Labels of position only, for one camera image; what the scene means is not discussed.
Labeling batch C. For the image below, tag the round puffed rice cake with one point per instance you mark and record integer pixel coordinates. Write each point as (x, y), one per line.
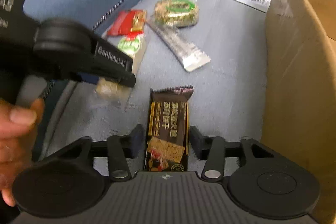
(176, 13)

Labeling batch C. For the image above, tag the red snack packet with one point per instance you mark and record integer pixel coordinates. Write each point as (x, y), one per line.
(128, 22)

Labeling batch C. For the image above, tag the black cracker packet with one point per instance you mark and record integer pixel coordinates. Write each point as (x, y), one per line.
(167, 137)

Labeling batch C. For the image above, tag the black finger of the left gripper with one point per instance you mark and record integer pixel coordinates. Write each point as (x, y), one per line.
(122, 78)

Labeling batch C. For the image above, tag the brown cardboard box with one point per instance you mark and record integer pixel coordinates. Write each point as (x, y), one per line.
(299, 118)

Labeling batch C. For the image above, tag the green label peanut packet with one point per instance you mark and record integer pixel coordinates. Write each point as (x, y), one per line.
(125, 56)

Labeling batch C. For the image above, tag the person left hand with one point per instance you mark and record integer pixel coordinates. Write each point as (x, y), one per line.
(19, 127)

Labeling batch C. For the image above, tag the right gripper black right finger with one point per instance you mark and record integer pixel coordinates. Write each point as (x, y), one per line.
(256, 178)

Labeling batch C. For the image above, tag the grey deer print sofa cover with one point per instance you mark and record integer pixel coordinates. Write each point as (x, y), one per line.
(229, 91)

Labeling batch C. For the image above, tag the silver foil snack packet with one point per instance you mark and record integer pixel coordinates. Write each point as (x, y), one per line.
(187, 53)

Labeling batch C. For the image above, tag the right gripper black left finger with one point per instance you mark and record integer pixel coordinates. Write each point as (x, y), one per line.
(77, 176)

